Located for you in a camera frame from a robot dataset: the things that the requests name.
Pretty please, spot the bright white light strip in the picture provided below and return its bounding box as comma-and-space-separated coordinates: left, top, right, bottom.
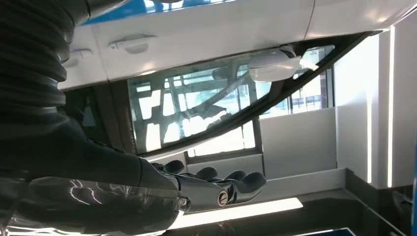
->
169, 198, 304, 230

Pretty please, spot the white car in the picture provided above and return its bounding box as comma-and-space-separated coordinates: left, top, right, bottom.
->
58, 0, 417, 160

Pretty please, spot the white car side mirror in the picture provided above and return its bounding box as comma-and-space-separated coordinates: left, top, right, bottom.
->
247, 45, 303, 83

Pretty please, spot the white car door handle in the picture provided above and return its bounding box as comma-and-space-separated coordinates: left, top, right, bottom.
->
108, 33, 158, 55

